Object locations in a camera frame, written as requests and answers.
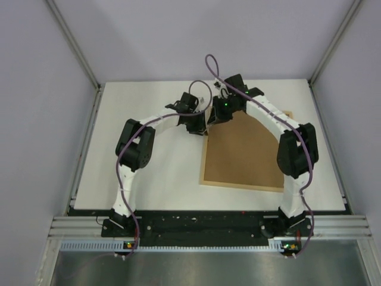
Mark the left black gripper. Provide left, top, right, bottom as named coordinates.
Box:
left=185, top=110, right=208, bottom=136

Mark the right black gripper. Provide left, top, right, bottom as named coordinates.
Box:
left=208, top=95, right=238, bottom=126

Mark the light wooden picture frame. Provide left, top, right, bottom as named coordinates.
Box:
left=199, top=111, right=284, bottom=193

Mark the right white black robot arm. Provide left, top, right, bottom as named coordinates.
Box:
left=208, top=74, right=318, bottom=238

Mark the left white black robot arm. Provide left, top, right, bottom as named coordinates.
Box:
left=110, top=92, right=213, bottom=237

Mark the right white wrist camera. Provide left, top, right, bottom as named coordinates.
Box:
left=213, top=79, right=229, bottom=98

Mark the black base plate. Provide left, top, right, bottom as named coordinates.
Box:
left=101, top=210, right=312, bottom=247

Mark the left aluminium corner post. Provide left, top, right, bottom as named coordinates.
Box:
left=43, top=0, right=101, bottom=91

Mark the aluminium corner post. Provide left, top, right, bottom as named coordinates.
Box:
left=308, top=0, right=365, bottom=88
left=43, top=0, right=101, bottom=91

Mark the aluminium front rail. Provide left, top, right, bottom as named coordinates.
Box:
left=48, top=215, right=372, bottom=240

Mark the grey slotted cable duct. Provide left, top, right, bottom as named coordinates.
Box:
left=60, top=239, right=301, bottom=254

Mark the right aluminium corner post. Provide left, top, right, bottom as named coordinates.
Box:
left=308, top=0, right=365, bottom=88

